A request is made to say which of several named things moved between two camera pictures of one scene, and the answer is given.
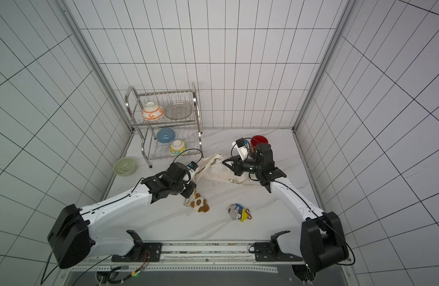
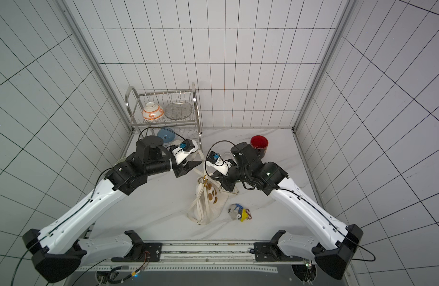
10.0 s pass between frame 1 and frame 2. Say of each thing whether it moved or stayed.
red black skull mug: stayed
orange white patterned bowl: stayed
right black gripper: moved
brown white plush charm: moved
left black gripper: moved
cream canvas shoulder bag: moved
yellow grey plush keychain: stayed
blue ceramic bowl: stayed
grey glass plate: stayed
